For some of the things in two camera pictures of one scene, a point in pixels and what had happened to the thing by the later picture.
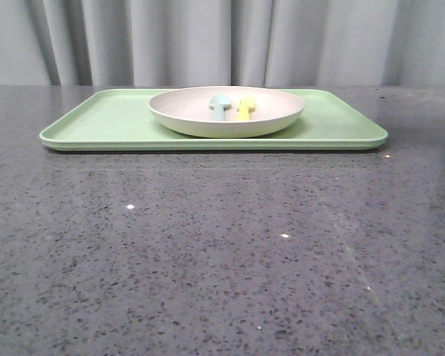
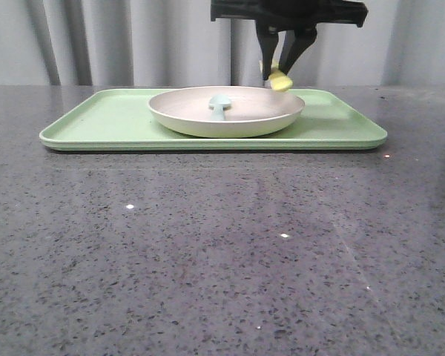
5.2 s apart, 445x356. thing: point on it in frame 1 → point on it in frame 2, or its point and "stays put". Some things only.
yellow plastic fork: x=245 y=109 → x=279 y=80
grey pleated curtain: x=222 y=43 stays put
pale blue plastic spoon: x=219 y=102 stays put
